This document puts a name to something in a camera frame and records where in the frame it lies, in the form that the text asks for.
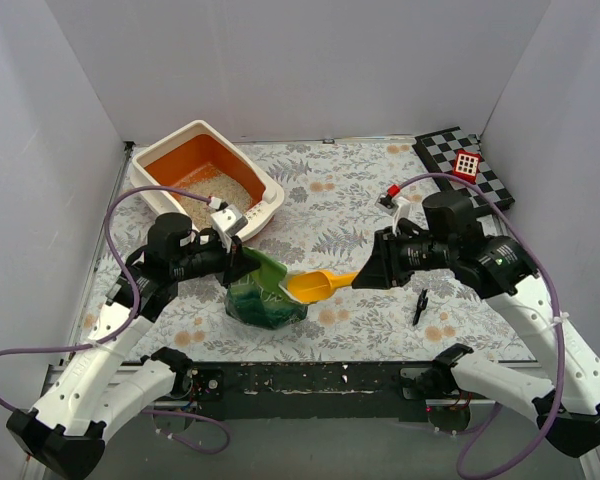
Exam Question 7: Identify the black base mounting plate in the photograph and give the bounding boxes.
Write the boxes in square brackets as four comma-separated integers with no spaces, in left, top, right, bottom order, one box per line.
[154,361,483,422]

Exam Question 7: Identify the small black clip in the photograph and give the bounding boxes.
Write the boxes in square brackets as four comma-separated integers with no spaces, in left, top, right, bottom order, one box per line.
[412,289,429,326]

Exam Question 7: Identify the yellow plastic litter scoop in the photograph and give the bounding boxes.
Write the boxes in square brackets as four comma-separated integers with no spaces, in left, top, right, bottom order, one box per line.
[286,270,357,304]

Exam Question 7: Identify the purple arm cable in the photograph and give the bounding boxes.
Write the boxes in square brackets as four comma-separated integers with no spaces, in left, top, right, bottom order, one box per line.
[0,185,231,455]
[394,173,567,479]

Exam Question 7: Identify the black and grey checkerboard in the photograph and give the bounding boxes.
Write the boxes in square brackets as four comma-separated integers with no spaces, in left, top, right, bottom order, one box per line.
[414,126,515,217]

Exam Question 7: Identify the white and orange litter box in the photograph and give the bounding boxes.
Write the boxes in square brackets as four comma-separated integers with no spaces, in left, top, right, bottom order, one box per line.
[129,120,285,241]

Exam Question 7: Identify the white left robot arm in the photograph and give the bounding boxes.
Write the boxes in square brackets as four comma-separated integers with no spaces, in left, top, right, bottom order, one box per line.
[7,207,260,479]

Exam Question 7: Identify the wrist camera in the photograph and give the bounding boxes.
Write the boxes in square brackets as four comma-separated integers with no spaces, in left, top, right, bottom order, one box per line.
[375,185,411,218]
[209,196,248,238]

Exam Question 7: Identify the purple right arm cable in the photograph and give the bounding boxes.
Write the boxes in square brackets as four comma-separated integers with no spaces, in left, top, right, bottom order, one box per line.
[394,173,567,479]

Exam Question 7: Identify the red grid block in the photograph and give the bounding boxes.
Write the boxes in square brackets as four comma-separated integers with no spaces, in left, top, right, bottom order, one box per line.
[452,149,482,184]

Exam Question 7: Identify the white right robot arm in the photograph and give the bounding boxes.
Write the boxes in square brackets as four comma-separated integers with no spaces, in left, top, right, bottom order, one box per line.
[352,191,600,458]

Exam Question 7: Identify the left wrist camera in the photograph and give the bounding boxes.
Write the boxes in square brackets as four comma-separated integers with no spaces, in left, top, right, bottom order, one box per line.
[209,196,248,238]

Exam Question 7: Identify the floral patterned table mat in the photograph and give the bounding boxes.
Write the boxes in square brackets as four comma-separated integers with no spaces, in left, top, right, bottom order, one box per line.
[128,141,531,362]

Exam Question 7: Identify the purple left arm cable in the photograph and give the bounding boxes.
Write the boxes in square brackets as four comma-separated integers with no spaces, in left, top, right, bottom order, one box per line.
[0,185,231,455]

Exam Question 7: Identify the green cat litter bag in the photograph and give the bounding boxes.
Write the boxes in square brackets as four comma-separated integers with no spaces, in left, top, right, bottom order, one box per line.
[224,247,308,330]

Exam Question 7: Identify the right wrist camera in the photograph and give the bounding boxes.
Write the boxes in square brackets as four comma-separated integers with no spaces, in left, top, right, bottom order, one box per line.
[375,185,411,218]

